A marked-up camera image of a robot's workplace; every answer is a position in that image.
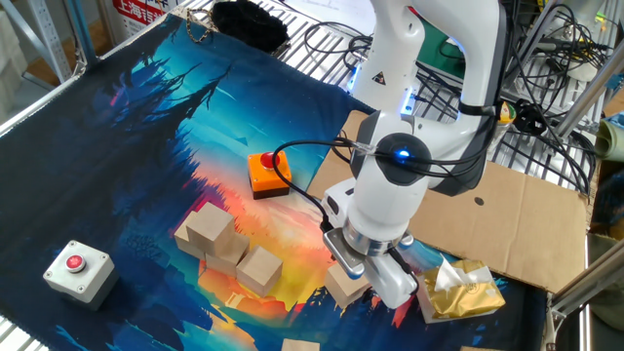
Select grey box with red button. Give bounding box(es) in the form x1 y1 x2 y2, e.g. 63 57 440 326
42 239 120 312

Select glass jar with yellow lid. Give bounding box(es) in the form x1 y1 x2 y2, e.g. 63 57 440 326
495 99 518 147

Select colourful forest print mat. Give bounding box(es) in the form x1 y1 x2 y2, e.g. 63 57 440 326
0 13 550 351

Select grey perforated metal upright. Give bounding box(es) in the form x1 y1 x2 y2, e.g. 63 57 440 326
26 0 74 84

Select white paper sheet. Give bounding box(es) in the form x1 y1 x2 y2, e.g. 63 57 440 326
287 0 376 35

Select slanted aluminium profile post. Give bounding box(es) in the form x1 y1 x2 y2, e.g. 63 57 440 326
553 48 624 141

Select silver table edge rail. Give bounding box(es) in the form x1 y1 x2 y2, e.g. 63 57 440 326
0 0 196 137

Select gold tissue pack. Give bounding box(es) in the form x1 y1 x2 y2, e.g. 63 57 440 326
416 253 507 325

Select black cable loop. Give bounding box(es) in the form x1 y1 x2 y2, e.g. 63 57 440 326
304 21 374 72

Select light wooden cube block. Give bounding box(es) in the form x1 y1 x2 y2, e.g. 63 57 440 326
184 201 236 257
174 210 206 261
235 243 285 298
281 337 322 351
324 262 371 310
205 232 252 278

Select black power plug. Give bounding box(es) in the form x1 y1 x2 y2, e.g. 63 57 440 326
513 98 548 137

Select black fuzzy bag with chain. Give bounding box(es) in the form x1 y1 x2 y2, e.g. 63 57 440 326
184 0 292 55

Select blue-grey metal post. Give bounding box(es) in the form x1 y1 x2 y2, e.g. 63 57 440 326
63 0 101 67

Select green cutting mat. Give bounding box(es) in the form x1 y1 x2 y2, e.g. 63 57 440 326
416 28 467 82

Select white box with red print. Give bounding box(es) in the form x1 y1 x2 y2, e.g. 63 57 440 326
111 0 182 39

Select flat brown cardboard sheet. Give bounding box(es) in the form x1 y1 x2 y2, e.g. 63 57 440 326
305 109 590 294

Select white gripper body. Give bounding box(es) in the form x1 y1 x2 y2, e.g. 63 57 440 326
321 177 420 311

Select aluminium profile bar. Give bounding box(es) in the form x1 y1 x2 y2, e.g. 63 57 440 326
544 241 624 321

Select orange emergency stop button box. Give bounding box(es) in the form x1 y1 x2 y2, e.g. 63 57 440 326
247 150 293 201

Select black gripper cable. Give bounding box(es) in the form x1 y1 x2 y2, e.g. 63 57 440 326
271 138 371 234

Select green rolled sheet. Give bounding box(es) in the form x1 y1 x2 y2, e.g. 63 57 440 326
593 114 624 163

